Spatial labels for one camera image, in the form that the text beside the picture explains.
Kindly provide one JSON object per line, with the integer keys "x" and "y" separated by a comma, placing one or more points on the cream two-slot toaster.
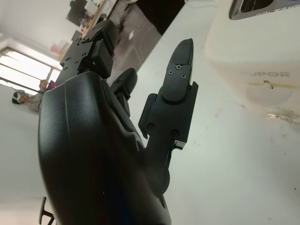
{"x": 257, "y": 47}

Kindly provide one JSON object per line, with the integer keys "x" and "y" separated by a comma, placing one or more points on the standing person in black trousers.
{"x": 161, "y": 14}

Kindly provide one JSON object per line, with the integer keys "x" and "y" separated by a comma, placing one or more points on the bright window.
{"x": 23, "y": 63}

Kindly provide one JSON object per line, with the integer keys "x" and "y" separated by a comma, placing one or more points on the seated person with headset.
{"x": 35, "y": 98}

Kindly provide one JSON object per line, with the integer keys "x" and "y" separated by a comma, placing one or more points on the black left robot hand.
{"x": 93, "y": 140}

